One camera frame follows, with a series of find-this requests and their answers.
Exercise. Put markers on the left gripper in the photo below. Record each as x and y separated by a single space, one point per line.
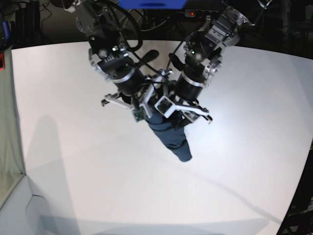
185 95

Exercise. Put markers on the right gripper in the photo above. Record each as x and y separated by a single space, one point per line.
134 90

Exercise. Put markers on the dark blue t-shirt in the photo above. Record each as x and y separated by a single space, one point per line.
170 133

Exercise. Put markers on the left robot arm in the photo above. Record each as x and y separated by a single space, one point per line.
203 59

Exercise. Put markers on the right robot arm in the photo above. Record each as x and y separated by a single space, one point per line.
109 56

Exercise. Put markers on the black power strip red light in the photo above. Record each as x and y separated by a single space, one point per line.
193 13

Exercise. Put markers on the blue overhead box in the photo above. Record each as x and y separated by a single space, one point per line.
152 4

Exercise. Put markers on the red box at left edge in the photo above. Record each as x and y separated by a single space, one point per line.
2 61

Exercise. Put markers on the blue cylinder at left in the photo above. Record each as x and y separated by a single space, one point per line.
7 31

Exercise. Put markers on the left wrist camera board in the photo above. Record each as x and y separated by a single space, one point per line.
165 106

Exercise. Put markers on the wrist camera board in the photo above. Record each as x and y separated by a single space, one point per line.
139 114
165 106

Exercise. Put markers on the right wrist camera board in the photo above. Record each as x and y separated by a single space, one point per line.
139 114

